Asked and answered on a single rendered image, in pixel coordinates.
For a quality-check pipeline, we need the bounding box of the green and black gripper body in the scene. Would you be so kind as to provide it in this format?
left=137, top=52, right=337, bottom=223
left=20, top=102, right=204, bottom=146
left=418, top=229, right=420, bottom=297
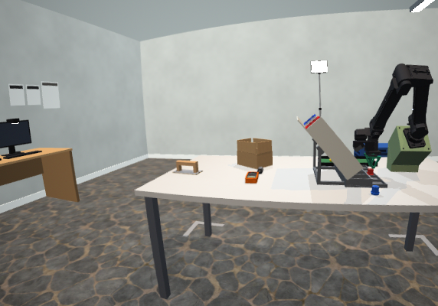
left=365, top=141, right=381, bottom=157

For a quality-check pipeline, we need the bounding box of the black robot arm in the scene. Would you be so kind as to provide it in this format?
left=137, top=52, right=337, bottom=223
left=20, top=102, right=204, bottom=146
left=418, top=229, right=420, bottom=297
left=353, top=63, right=433, bottom=152

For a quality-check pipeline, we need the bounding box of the orange digital multimeter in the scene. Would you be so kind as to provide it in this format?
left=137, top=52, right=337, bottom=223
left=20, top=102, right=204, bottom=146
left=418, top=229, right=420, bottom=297
left=245, top=171, right=259, bottom=184

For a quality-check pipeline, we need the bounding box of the brown cardboard box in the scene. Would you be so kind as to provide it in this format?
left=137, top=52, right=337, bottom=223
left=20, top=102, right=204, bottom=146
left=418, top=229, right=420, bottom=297
left=237, top=138, right=273, bottom=169

